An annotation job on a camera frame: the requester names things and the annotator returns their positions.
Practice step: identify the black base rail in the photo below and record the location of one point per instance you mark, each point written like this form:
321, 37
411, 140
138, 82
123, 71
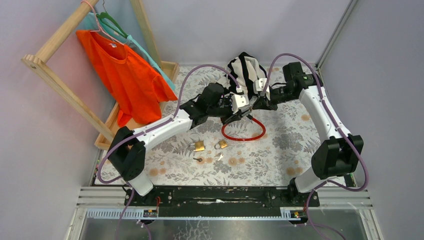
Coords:
220, 201

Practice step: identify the pink hanger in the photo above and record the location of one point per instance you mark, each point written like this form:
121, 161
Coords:
99, 26

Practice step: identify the light blue shirt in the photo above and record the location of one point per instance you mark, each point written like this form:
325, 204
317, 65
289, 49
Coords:
89, 23

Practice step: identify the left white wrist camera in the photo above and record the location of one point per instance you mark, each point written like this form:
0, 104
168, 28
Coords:
239, 100

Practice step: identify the green hanger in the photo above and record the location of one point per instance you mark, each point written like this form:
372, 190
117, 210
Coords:
105, 18

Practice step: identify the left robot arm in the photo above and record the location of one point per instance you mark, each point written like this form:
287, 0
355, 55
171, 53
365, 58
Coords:
128, 149

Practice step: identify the orange t-shirt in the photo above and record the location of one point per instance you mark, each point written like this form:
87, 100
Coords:
133, 83

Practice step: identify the wooden clothes rack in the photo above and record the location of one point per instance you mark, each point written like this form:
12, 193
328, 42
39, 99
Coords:
38, 64

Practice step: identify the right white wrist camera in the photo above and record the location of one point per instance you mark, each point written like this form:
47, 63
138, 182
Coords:
260, 85

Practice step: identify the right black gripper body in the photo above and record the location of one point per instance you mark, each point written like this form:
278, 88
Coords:
277, 96

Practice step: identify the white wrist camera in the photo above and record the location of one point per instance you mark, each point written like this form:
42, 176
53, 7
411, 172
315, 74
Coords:
260, 85
239, 100

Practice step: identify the floral tablecloth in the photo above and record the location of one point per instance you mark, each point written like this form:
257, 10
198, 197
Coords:
282, 153

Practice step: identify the brass padlock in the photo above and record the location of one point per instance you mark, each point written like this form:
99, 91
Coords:
221, 144
197, 146

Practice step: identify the red cable lock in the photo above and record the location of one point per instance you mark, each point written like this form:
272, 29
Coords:
238, 139

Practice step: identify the black white striped cloth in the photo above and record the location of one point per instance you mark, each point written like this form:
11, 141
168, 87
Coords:
246, 70

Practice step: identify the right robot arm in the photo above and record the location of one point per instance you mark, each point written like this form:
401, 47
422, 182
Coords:
339, 150

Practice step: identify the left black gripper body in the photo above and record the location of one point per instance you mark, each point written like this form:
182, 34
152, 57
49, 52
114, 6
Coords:
226, 114

